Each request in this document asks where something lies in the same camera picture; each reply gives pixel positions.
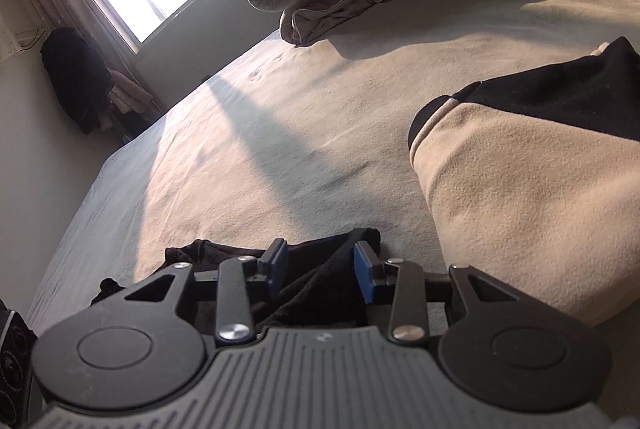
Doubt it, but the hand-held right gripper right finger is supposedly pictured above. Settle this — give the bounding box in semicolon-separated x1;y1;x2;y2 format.
352;241;521;344

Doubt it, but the black shirt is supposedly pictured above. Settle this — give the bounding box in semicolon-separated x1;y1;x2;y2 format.
90;227;383;331

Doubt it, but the hanging black coat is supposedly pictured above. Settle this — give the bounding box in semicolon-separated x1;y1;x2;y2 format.
40;27;115;136

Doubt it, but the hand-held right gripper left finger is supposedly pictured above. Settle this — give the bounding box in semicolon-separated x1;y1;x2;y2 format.
121;238;290;344

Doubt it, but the bed with grey sheet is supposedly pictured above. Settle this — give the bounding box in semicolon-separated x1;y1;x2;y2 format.
27;0;640;335

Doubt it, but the folded beige black garment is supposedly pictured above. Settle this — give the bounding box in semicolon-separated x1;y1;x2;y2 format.
407;36;640;329

